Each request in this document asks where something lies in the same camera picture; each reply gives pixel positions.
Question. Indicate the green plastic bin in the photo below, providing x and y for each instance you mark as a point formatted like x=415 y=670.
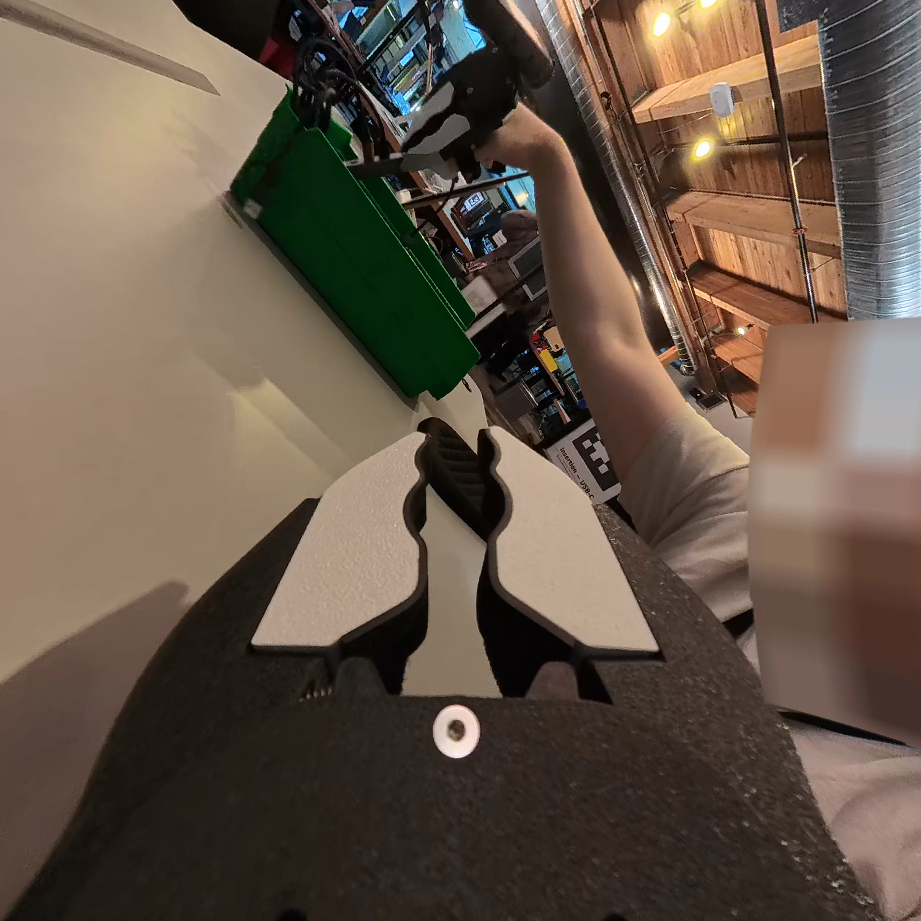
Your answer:
x=345 y=244

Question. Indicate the black ceiling pipe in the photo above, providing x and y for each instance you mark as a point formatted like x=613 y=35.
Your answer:
x=788 y=158

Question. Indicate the round ceiling lamp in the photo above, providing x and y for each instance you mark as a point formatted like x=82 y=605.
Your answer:
x=701 y=148
x=661 y=24

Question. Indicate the round desk grommet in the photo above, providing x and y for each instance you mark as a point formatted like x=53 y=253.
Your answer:
x=233 y=212

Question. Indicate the wide spiral metal duct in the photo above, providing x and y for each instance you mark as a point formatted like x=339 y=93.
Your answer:
x=870 y=180

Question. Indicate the white ceiling sensor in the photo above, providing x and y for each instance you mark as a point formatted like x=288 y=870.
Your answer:
x=722 y=99

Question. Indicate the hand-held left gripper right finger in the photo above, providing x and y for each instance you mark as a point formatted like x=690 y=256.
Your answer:
x=568 y=561

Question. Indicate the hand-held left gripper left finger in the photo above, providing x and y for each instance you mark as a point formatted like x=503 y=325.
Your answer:
x=345 y=561

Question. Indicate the black and white marker sign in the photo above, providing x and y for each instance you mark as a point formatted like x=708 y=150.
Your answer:
x=593 y=460

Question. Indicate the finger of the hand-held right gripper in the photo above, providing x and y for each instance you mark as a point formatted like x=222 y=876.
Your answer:
x=435 y=147
x=439 y=104

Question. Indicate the person's right hand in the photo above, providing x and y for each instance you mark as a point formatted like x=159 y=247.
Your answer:
x=532 y=140

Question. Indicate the person's right forearm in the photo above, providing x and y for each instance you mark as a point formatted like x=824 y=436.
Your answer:
x=604 y=302

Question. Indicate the person's torso in beige shirt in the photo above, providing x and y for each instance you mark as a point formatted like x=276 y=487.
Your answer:
x=691 y=496

